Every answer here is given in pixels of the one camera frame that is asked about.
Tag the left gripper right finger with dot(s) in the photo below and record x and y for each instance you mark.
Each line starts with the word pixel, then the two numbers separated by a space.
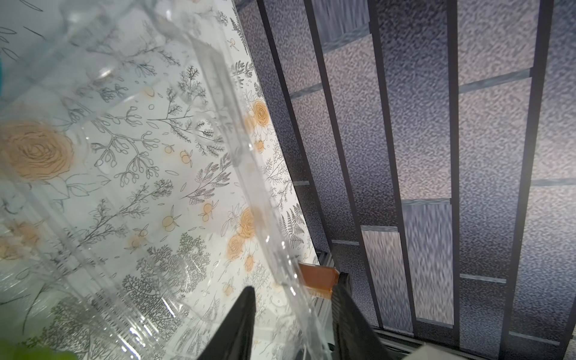
pixel 354 338

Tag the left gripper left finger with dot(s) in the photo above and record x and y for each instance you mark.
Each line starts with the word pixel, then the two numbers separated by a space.
pixel 233 339

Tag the clear plastic container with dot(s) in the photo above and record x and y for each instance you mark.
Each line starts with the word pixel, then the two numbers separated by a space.
pixel 143 186

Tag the green grape bunch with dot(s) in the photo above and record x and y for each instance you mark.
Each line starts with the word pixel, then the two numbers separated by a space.
pixel 11 351

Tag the amber spice jar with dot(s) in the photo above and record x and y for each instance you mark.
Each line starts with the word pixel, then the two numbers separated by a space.
pixel 319 280

